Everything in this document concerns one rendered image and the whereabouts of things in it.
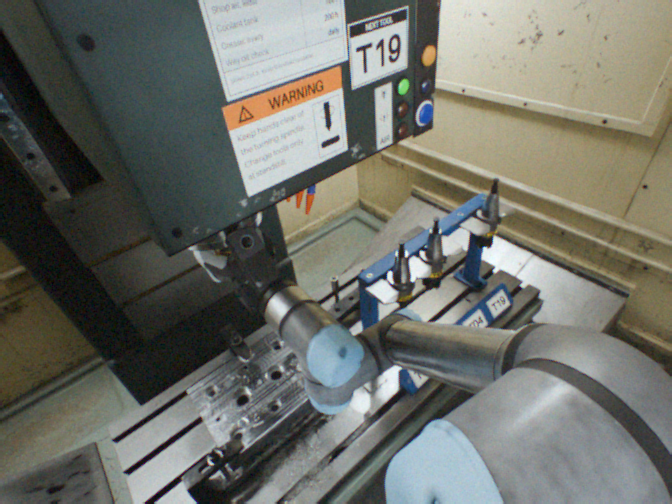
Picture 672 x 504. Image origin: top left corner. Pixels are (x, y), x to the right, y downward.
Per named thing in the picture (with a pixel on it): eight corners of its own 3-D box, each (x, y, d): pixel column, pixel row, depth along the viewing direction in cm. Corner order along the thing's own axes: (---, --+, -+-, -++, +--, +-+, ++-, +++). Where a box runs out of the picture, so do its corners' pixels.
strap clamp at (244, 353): (261, 373, 111) (248, 341, 101) (251, 381, 110) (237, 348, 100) (239, 345, 119) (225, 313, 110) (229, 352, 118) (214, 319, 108)
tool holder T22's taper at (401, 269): (402, 266, 91) (402, 244, 87) (415, 277, 88) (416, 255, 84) (387, 275, 90) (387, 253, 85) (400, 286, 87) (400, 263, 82)
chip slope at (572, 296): (602, 343, 139) (630, 292, 122) (478, 488, 109) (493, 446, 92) (410, 235, 195) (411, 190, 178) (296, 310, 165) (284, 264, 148)
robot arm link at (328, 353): (327, 403, 54) (320, 370, 48) (283, 352, 61) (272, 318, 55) (369, 369, 57) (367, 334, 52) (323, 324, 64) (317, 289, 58)
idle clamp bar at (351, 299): (379, 298, 128) (378, 284, 124) (321, 348, 115) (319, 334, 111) (367, 291, 131) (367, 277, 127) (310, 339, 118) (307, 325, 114)
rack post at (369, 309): (392, 364, 109) (391, 290, 90) (378, 376, 107) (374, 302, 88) (368, 342, 115) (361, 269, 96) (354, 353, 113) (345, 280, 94)
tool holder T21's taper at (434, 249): (430, 245, 96) (431, 223, 92) (446, 251, 94) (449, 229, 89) (420, 255, 94) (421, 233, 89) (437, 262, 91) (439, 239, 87)
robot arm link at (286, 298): (273, 318, 55) (319, 288, 59) (256, 300, 58) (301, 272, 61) (282, 348, 60) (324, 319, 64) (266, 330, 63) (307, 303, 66)
